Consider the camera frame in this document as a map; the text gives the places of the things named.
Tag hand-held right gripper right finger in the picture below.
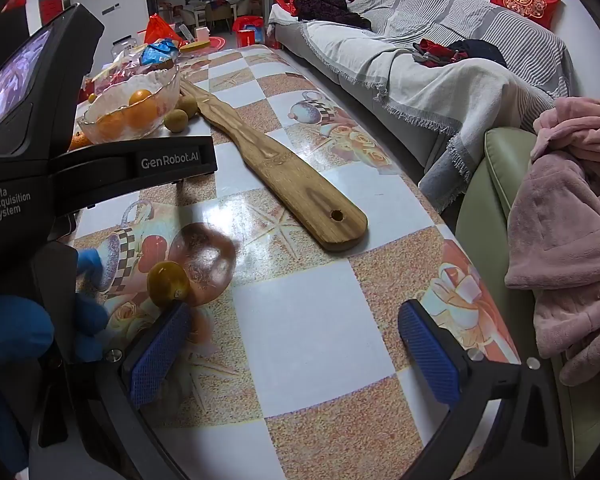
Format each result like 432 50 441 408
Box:
395 299 577 480

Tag dark red blanket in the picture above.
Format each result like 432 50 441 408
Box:
275 0 374 31

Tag green leather chair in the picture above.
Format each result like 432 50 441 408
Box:
454 127 600 480

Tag long wooden paddle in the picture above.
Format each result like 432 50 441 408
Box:
179 79 369 254

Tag red round mat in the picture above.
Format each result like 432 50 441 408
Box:
200 34 241 50

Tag pink fleece robe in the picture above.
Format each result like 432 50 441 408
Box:
505 96 600 397

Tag pile of dark clothes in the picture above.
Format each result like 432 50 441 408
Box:
412 37 509 67

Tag red plastic bucket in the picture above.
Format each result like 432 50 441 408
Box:
231 15 266 49

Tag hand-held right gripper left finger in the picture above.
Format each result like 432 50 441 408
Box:
27 302 287 480

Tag red snack packets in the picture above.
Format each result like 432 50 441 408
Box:
92 57 142 92

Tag person's left hand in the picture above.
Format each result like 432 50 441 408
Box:
0 247 110 368

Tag grey striped sofa cover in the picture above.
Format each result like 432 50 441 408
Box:
352 0 576 106

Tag glass bowl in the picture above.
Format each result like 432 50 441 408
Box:
77 64 182 146

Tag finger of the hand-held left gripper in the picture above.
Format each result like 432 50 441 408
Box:
173 180 191 241

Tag white fringed throw blanket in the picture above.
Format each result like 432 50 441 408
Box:
300 20 557 211

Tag yellow cherry tomato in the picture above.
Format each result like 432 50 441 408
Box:
146 260 191 306

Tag clear plastic container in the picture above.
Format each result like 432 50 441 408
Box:
111 35 136 59

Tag grey sofa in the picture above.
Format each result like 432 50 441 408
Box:
269 2 576 211

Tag brown longan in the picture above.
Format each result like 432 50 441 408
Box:
174 95 199 120
164 110 190 135

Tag blue snack bag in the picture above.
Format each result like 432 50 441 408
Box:
139 40 181 67

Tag red plastic bag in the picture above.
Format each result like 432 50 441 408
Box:
144 14 184 46

